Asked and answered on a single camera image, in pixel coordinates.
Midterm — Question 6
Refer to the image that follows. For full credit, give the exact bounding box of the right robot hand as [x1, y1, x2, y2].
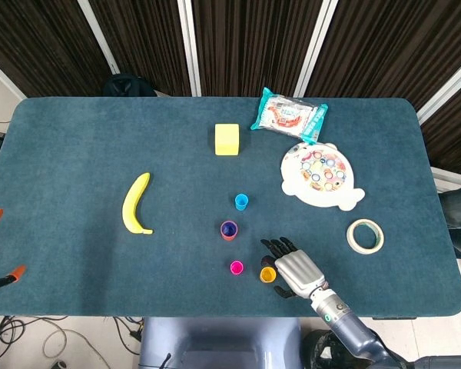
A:
[260, 236, 327, 301]

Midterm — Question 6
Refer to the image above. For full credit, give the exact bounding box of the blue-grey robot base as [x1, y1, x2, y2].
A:
[139, 317, 304, 369]

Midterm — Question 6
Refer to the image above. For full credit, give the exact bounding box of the beige masking tape roll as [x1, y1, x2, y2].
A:
[346, 218, 385, 255]

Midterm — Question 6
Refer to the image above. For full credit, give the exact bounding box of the orange plastic cup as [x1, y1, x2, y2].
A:
[220, 220, 239, 241]

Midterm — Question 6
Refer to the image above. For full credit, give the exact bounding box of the black bin bag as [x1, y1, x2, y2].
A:
[301, 329, 354, 369]

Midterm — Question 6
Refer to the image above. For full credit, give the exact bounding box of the white fish toy board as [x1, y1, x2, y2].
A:
[280, 141, 366, 211]

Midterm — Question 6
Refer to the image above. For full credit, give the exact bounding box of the teal table cloth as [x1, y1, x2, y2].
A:
[0, 96, 461, 318]

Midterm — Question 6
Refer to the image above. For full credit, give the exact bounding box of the yellow toy banana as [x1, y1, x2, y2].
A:
[121, 171, 154, 235]

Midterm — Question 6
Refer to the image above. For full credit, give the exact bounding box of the yellow cube block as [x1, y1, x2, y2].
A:
[214, 123, 240, 157]

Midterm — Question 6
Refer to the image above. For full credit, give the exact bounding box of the teal snack packet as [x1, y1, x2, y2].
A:
[250, 86, 329, 145]

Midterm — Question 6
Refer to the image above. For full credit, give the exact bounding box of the dark brown partition panel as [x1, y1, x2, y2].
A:
[305, 0, 461, 112]
[420, 76, 461, 178]
[90, 0, 193, 97]
[191, 0, 323, 97]
[0, 0, 112, 99]

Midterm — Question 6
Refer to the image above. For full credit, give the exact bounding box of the black backpack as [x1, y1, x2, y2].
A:
[102, 74, 157, 98]

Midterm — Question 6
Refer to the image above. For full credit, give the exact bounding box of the black floor cable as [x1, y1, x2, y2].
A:
[0, 315, 68, 357]
[113, 317, 144, 344]

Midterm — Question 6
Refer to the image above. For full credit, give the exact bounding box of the white floor cable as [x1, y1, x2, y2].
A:
[41, 329, 68, 357]

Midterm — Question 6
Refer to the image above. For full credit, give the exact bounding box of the white partition frame post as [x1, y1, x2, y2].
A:
[294, 0, 340, 98]
[0, 52, 27, 101]
[416, 49, 461, 125]
[76, 0, 120, 76]
[176, 0, 203, 97]

